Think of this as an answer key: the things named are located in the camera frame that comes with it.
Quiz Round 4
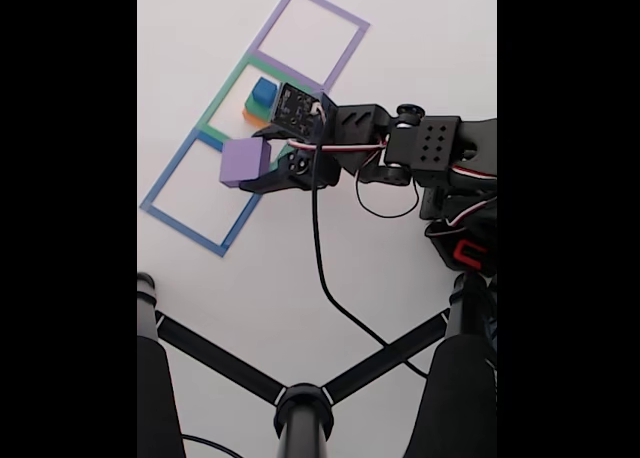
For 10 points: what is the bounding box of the green cube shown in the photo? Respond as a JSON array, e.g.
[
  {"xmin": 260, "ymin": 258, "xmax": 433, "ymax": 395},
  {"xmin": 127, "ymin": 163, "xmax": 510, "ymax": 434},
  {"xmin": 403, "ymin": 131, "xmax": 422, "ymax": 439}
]
[{"xmin": 244, "ymin": 95, "xmax": 275, "ymax": 120}]

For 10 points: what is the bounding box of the orange block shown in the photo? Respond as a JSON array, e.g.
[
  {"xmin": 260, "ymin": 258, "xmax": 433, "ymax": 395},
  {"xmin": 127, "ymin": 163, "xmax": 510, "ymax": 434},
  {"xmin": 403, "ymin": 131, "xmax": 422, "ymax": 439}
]
[{"xmin": 242, "ymin": 105, "xmax": 271, "ymax": 128}]

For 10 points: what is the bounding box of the small blue cube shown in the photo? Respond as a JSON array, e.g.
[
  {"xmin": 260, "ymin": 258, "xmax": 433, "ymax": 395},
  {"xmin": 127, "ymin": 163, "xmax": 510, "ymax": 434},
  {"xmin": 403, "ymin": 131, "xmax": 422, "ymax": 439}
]
[{"xmin": 251, "ymin": 76, "xmax": 279, "ymax": 107}]

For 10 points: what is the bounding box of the purple block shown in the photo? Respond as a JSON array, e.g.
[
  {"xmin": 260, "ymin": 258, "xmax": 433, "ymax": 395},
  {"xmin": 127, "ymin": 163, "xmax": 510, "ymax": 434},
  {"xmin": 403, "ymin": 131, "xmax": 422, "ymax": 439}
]
[{"xmin": 219, "ymin": 136, "xmax": 274, "ymax": 188}]

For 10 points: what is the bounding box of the thick black camera cable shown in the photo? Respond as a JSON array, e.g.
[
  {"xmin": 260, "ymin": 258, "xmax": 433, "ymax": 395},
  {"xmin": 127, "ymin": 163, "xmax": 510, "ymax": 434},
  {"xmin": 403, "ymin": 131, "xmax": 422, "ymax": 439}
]
[{"xmin": 310, "ymin": 145, "xmax": 431, "ymax": 379}]

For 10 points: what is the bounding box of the blue square frame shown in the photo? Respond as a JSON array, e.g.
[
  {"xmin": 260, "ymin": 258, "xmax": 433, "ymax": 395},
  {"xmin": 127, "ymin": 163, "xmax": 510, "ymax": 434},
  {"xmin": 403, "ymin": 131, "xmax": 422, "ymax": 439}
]
[{"xmin": 139, "ymin": 127, "xmax": 275, "ymax": 258}]

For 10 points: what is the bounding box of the thin black cable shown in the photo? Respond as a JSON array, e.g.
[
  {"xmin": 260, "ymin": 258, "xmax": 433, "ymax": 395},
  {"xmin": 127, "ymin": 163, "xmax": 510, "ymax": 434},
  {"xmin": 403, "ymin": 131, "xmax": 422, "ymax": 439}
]
[{"xmin": 180, "ymin": 433, "xmax": 246, "ymax": 458}]

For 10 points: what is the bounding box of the white red servo wire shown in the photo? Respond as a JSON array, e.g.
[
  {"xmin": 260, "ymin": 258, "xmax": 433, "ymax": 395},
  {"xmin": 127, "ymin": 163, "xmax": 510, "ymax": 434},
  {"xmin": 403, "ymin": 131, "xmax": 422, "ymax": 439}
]
[{"xmin": 287, "ymin": 102, "xmax": 498, "ymax": 227}]

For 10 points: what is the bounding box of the purple square frame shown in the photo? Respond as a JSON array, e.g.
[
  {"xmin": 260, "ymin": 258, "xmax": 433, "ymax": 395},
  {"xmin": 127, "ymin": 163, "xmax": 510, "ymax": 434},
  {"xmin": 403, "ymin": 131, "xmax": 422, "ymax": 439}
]
[{"xmin": 248, "ymin": 0, "xmax": 371, "ymax": 93}]

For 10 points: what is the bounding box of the red table clamp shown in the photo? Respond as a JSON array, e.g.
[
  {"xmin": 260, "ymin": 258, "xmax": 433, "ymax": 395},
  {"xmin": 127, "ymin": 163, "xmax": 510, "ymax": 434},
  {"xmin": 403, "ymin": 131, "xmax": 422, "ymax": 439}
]
[{"xmin": 452, "ymin": 238, "xmax": 489, "ymax": 270}]

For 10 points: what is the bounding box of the green square frame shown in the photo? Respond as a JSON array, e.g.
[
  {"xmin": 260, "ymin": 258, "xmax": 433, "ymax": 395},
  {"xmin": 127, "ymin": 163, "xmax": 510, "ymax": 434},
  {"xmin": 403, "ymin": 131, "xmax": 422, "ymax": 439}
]
[{"xmin": 195, "ymin": 52, "xmax": 322, "ymax": 174}]

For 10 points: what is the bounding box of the black camera tripod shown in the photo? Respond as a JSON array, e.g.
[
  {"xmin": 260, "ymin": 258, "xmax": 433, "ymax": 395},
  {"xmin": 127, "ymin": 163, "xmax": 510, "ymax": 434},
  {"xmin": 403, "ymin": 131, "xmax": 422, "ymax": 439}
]
[{"xmin": 137, "ymin": 272, "xmax": 498, "ymax": 458}]

